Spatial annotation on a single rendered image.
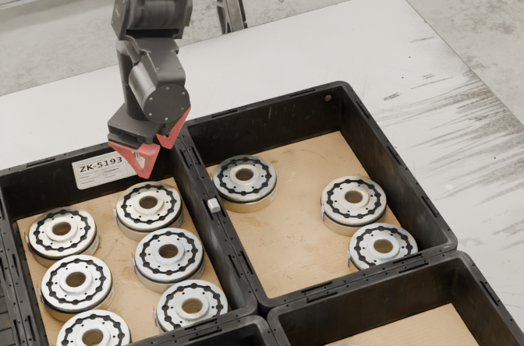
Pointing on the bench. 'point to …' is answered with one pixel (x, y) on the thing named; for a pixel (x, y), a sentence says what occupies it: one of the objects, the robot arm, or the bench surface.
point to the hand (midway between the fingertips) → (154, 157)
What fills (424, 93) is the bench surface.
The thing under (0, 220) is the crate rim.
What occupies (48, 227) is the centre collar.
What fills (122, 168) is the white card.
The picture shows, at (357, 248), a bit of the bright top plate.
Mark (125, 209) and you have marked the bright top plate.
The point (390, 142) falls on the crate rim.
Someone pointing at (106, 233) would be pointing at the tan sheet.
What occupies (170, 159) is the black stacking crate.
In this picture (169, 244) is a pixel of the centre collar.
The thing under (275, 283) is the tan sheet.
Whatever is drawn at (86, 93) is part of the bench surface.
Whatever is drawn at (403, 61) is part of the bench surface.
